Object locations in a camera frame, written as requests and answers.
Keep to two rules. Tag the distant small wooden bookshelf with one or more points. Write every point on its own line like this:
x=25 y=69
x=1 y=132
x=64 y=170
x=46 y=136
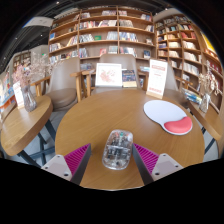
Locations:
x=21 y=59

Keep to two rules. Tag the transparent computer mouse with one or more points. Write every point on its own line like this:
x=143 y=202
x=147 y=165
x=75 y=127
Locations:
x=117 y=150

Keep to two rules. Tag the angled wooden bookshelf unit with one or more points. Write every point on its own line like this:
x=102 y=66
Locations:
x=180 y=43

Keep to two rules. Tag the light blue book stack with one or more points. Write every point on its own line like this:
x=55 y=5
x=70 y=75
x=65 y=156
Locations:
x=144 y=69

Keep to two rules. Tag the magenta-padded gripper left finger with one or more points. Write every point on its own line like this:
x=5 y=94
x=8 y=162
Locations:
x=60 y=165

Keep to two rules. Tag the glass vase with dried flowers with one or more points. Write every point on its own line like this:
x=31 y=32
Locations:
x=204 y=103

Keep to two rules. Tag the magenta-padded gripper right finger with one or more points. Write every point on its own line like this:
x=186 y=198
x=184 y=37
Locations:
x=163 y=165

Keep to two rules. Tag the wooden table with dark legs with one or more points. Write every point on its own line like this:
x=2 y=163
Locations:
x=208 y=121

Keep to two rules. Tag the white framed floral picture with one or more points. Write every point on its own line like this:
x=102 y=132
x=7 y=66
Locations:
x=108 y=75

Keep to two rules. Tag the dark upright book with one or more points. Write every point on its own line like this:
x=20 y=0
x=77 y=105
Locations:
x=129 y=78

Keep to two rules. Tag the wide wooden bookshelf unit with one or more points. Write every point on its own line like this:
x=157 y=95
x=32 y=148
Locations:
x=100 y=33

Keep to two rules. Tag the colourful flat books stack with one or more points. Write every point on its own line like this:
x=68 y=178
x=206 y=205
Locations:
x=191 y=96

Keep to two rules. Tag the white mouse pad, red wrist rest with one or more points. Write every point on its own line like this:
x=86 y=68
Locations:
x=160 y=111

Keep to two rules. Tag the glass vase with pink flowers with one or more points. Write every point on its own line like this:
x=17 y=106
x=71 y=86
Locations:
x=28 y=100

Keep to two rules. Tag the beige wooden armchair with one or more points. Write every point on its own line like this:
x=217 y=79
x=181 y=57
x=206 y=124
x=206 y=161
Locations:
x=63 y=83
x=128 y=61
x=173 y=86

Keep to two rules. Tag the white sign on wooden base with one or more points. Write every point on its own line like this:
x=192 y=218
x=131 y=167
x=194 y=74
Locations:
x=156 y=78

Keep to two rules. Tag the round wooden side table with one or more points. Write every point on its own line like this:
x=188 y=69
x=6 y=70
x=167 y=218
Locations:
x=23 y=123

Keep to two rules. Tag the small white card sign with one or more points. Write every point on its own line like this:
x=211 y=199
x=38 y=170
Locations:
x=18 y=95

